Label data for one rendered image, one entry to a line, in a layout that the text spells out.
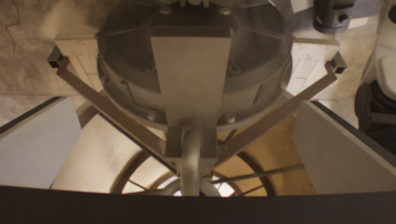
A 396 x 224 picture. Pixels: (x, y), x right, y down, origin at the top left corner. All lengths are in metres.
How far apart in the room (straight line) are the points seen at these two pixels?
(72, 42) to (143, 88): 1.24
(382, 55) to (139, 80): 0.67
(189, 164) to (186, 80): 0.06
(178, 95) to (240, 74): 0.08
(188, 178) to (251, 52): 0.16
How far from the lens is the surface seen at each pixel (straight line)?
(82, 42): 1.42
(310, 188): 1.60
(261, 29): 0.29
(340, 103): 2.31
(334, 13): 1.30
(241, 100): 0.23
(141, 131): 1.00
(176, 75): 0.15
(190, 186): 0.17
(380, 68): 0.71
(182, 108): 0.19
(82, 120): 1.33
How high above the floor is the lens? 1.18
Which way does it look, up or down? 34 degrees down
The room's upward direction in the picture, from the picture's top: 179 degrees counter-clockwise
